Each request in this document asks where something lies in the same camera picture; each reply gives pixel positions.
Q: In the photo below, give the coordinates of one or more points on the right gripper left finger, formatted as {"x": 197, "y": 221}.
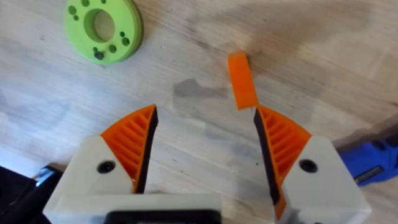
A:
{"x": 124, "y": 146}

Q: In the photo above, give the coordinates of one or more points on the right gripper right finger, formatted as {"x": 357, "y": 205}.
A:
{"x": 298, "y": 155}

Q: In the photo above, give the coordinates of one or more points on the blue electric screwdriver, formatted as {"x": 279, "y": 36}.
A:
{"x": 368, "y": 161}

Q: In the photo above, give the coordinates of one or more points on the orange ribbed wedge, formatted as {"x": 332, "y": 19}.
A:
{"x": 243, "y": 81}

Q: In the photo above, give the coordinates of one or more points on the green disc with holes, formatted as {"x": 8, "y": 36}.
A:
{"x": 81, "y": 34}

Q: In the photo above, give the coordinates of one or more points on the black rail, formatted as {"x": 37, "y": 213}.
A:
{"x": 21, "y": 196}

